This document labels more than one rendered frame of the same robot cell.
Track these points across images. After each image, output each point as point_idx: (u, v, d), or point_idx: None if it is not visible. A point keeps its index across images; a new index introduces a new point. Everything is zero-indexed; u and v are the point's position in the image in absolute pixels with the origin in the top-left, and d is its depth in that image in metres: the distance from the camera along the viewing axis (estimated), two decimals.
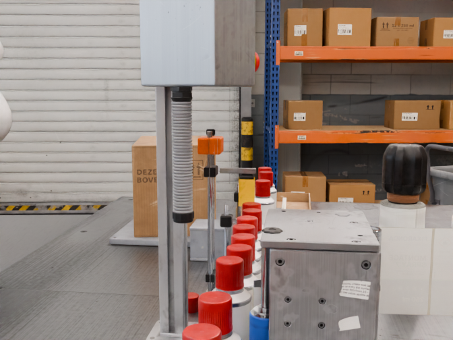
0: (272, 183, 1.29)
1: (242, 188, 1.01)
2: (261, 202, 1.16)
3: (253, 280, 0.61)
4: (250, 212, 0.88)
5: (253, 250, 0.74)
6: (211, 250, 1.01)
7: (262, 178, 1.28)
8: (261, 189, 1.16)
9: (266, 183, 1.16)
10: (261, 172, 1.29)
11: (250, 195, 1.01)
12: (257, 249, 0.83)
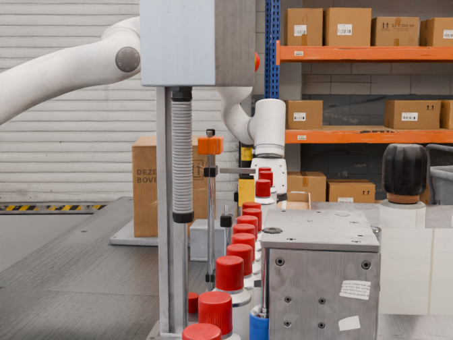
0: (272, 183, 1.29)
1: (242, 188, 1.01)
2: (261, 202, 1.16)
3: (253, 280, 0.61)
4: (250, 212, 0.88)
5: (253, 250, 0.74)
6: (211, 250, 1.01)
7: (262, 178, 1.28)
8: (261, 189, 1.16)
9: (266, 183, 1.16)
10: (261, 172, 1.29)
11: (250, 195, 1.01)
12: (257, 249, 0.83)
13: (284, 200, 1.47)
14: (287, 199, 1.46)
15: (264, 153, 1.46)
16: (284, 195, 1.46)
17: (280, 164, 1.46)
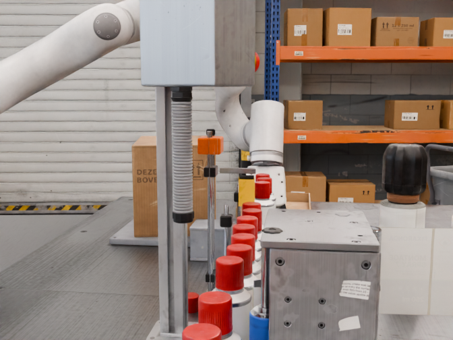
0: (272, 189, 1.21)
1: (242, 188, 1.01)
2: (261, 204, 1.14)
3: (253, 280, 0.61)
4: (250, 212, 0.88)
5: (253, 250, 0.74)
6: (211, 250, 1.01)
7: None
8: (260, 191, 1.14)
9: (265, 185, 1.14)
10: (259, 179, 1.20)
11: (250, 195, 1.01)
12: (257, 249, 0.83)
13: None
14: None
15: (261, 160, 1.32)
16: (283, 206, 1.32)
17: (278, 172, 1.32)
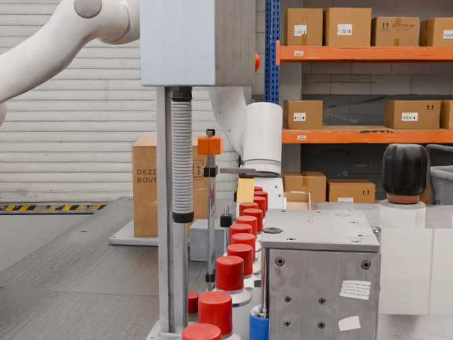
0: (267, 206, 1.05)
1: (241, 186, 0.99)
2: None
3: (253, 280, 0.61)
4: (253, 213, 0.88)
5: (254, 250, 0.74)
6: (211, 250, 1.01)
7: None
8: None
9: (257, 202, 0.98)
10: (256, 193, 1.03)
11: (249, 192, 0.98)
12: None
13: None
14: None
15: (255, 171, 1.16)
16: None
17: (275, 185, 1.16)
